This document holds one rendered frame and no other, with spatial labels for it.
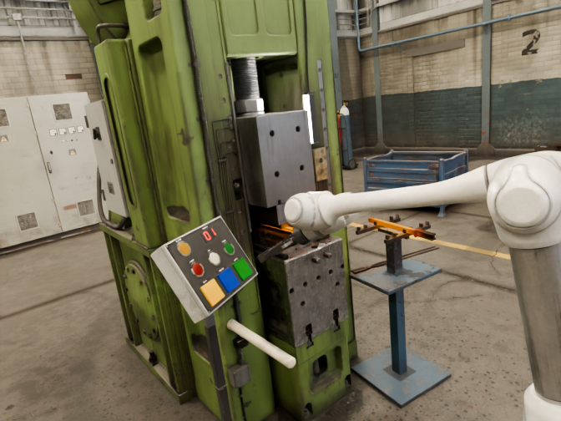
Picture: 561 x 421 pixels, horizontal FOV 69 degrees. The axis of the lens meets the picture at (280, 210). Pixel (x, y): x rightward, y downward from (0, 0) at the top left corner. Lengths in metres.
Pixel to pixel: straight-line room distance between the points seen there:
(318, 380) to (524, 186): 1.70
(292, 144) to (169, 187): 0.67
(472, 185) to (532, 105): 8.14
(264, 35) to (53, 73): 5.86
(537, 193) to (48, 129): 6.48
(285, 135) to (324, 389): 1.33
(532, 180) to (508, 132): 8.55
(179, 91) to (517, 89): 8.16
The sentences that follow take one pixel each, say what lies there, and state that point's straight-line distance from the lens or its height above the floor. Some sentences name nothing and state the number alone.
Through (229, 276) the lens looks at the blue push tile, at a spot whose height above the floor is 1.02.
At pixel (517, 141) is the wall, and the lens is 9.44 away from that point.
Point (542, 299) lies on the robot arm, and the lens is 1.06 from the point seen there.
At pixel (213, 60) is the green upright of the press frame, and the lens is 1.85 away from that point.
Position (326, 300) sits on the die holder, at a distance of 2.11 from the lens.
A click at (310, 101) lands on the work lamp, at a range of 2.10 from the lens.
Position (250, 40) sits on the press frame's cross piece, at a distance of 1.97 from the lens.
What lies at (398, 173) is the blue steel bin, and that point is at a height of 0.52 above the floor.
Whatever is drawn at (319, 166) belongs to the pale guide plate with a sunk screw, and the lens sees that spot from 2.17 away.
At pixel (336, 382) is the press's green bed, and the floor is 0.13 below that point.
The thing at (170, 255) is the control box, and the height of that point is 1.16.
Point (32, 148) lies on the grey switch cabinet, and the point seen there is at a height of 1.39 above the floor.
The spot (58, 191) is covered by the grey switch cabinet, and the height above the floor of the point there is 0.71.
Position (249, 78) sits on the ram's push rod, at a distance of 2.01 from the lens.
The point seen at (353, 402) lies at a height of 0.00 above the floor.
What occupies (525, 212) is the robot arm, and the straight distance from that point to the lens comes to 0.93.
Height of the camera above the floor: 1.61
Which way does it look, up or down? 15 degrees down
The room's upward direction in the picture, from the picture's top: 7 degrees counter-clockwise
